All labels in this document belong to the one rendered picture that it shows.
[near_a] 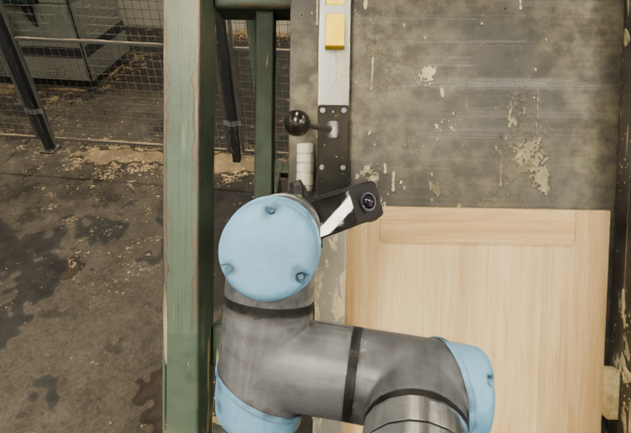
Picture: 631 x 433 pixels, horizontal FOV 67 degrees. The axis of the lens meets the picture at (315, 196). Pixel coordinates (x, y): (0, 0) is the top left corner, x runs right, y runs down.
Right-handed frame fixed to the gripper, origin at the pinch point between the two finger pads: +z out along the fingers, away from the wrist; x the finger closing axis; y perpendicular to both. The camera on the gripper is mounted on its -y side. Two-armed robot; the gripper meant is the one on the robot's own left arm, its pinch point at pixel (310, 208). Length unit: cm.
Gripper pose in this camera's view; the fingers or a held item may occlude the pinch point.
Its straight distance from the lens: 69.4
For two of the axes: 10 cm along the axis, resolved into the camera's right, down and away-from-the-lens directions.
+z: 0.2, -0.4, 10.0
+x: 3.3, 9.4, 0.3
